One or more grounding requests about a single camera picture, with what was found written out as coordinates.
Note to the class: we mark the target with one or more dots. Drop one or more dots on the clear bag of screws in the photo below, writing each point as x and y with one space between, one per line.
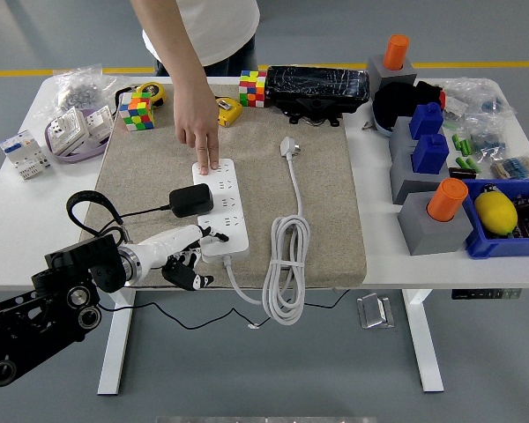
77 91

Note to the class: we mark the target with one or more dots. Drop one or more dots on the black plug adapter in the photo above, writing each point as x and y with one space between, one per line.
191 200

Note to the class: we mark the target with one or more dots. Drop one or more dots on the black cloth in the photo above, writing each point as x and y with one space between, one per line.
397 102

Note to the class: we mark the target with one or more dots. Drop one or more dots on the green battery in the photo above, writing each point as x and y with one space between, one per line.
462 147
473 166
467 148
462 162
456 141

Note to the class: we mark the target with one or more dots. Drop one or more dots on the orange cylinder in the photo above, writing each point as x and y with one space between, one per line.
396 51
445 201

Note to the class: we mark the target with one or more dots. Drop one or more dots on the grey stepped block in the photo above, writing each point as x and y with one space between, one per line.
406 177

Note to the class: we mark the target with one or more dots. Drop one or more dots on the person's right hand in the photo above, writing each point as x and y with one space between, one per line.
198 119

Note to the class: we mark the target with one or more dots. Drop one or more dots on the clear bag of blue parts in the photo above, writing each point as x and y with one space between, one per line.
487 139

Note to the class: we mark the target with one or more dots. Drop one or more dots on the grey-brown mat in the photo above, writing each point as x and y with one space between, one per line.
158 176

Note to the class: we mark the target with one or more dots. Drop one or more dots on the white blue circuit breaker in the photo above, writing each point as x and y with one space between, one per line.
23 154

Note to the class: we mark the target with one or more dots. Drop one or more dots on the silver metal piece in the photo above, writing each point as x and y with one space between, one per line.
372 310

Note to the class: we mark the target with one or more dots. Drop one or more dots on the grey block with hole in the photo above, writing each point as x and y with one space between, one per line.
428 238
377 71

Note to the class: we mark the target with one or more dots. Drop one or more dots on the colourful puzzle cube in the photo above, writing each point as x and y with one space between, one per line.
136 115
252 91

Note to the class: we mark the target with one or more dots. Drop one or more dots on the blue plastic bin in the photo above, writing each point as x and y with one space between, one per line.
503 247

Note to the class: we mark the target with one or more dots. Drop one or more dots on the yellow black tape measure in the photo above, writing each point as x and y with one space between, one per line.
154 91

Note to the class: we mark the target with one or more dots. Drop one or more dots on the clear bag of resistors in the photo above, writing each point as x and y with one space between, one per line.
516 168

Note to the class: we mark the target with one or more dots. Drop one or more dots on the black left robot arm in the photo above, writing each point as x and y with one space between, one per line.
35 326

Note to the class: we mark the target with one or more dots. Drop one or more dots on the yellow floor tape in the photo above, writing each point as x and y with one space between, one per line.
17 73

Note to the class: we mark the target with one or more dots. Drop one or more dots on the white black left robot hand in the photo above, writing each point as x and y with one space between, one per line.
167 247

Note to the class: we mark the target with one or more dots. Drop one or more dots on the small metal clip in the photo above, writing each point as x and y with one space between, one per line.
367 126

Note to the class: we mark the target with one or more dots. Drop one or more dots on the blue peg block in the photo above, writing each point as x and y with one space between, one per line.
426 122
430 155

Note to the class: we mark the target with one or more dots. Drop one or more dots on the white wall socket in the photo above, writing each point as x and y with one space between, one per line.
99 122
66 131

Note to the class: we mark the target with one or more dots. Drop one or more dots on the black wrapped case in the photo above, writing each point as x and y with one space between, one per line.
318 84

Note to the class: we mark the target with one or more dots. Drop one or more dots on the black table control panel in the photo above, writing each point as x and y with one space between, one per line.
485 294

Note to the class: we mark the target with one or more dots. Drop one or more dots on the yellow lemon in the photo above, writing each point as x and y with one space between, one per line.
496 214

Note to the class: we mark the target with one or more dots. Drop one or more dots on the small black component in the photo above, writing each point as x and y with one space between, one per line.
461 173

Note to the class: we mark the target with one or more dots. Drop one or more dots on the white table leg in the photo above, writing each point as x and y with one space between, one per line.
425 343
114 343

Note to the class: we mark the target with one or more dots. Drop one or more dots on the purple tray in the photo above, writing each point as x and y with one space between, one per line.
77 157

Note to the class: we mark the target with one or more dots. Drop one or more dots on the light blue bowl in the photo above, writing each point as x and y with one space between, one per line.
381 126

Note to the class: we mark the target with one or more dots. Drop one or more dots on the black metal bracket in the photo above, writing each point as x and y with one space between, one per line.
313 107

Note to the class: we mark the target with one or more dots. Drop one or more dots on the person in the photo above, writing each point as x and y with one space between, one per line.
229 26

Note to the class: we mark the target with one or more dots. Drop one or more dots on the person's right forearm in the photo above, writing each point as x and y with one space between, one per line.
172 39

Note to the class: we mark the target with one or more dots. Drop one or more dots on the white power strip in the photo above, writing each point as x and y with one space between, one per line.
229 207

